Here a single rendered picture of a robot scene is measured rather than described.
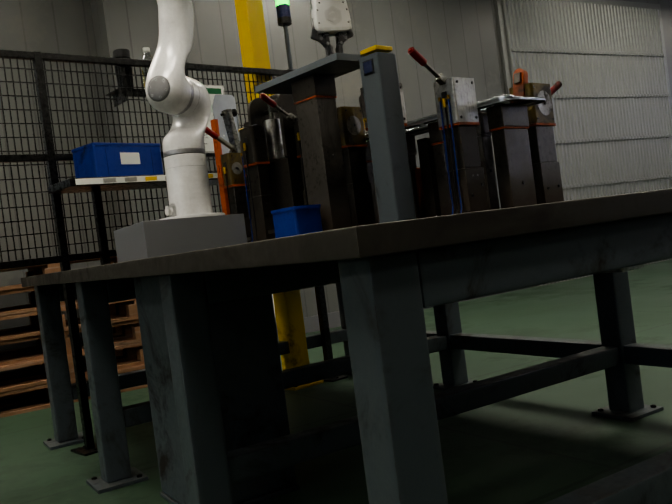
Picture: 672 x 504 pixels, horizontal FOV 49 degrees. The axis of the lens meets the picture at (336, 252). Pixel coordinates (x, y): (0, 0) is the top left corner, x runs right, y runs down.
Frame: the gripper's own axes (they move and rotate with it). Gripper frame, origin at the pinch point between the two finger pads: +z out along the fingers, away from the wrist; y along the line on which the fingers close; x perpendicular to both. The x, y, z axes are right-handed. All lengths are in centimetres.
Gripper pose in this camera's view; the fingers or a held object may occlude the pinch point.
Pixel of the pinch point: (334, 53)
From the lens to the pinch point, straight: 205.7
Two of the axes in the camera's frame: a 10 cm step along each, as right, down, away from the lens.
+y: 9.4, -1.3, 3.1
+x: -3.1, 0.2, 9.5
